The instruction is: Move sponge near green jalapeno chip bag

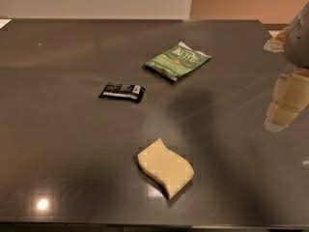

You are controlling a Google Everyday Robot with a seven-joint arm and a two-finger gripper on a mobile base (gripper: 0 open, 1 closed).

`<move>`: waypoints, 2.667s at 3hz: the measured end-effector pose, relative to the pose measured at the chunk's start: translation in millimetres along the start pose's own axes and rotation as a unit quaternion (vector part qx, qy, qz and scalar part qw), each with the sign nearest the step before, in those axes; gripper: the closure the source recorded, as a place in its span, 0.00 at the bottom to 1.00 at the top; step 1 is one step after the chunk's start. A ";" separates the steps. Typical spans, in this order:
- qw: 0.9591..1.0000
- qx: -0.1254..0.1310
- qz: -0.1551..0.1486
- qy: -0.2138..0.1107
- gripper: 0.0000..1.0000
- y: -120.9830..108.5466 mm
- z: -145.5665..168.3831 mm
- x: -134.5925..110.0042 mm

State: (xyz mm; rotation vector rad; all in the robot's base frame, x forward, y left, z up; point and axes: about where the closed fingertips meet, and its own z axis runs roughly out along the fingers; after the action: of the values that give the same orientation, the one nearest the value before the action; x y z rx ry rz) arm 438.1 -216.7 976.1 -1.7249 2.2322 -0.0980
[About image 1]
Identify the green jalapeno chip bag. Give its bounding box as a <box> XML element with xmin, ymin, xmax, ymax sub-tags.
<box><xmin>145</xmin><ymin>42</ymin><xmax>211</xmax><ymax>82</ymax></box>

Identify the black snack bar wrapper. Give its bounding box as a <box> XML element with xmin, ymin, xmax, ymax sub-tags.
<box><xmin>99</xmin><ymin>82</ymin><xmax>146</xmax><ymax>102</ymax></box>

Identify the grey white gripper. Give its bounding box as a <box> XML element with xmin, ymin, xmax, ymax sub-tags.
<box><xmin>264</xmin><ymin>2</ymin><xmax>309</xmax><ymax>132</ymax></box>

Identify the yellow wavy sponge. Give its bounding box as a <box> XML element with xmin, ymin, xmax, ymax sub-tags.
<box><xmin>137</xmin><ymin>138</ymin><xmax>194</xmax><ymax>199</ymax></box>

